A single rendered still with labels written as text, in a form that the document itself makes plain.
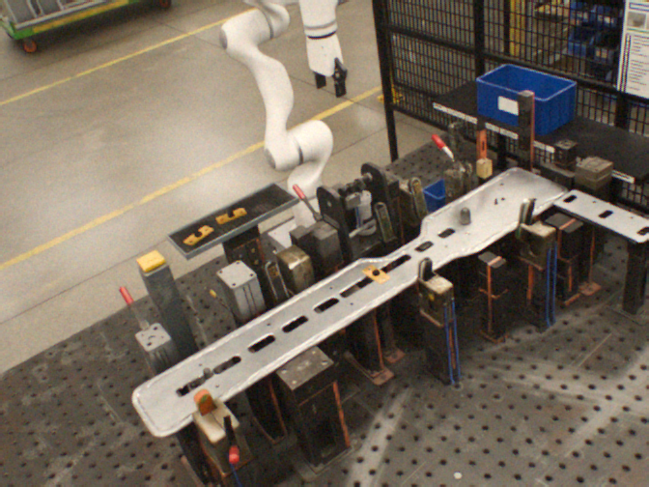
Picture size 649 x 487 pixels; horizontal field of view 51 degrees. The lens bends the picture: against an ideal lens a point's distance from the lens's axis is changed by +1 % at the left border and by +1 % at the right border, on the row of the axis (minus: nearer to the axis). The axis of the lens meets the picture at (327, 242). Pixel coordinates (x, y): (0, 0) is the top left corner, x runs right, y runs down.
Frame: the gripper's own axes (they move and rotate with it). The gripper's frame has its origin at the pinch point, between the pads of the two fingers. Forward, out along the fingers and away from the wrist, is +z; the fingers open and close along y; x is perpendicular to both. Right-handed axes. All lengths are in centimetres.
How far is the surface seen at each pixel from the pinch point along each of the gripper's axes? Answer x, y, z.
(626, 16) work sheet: 90, 25, 6
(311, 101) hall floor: 154, -281, 145
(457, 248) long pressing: 12, 33, 45
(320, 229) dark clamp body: -14.7, 5.1, 36.8
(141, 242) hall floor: -22, -206, 145
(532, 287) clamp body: 28, 46, 61
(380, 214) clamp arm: 2.0, 12.5, 36.8
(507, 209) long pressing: 35, 30, 45
